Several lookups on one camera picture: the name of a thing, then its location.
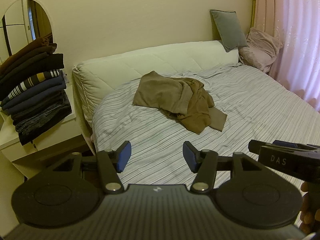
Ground pink sheer curtain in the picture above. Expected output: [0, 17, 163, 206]
[253, 0, 320, 111]

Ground person's right hand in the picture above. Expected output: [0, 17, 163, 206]
[299, 181, 319, 235]

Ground grey square pillow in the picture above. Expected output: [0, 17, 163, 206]
[210, 9, 248, 52]

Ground white bedside table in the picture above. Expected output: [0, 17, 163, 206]
[1, 85, 95, 178]

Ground cream padded headboard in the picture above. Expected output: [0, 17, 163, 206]
[73, 41, 239, 124]

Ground striped grey bed cover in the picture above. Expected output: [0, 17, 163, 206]
[92, 64, 319, 185]

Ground olive brown pants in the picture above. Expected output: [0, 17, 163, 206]
[133, 71, 227, 134]

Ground arched wall mirror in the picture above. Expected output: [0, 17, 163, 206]
[0, 0, 53, 63]

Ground dark folded clothes stack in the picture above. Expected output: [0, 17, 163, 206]
[1, 36, 72, 145]

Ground pink crumpled pillow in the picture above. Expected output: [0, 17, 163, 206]
[239, 28, 283, 73]

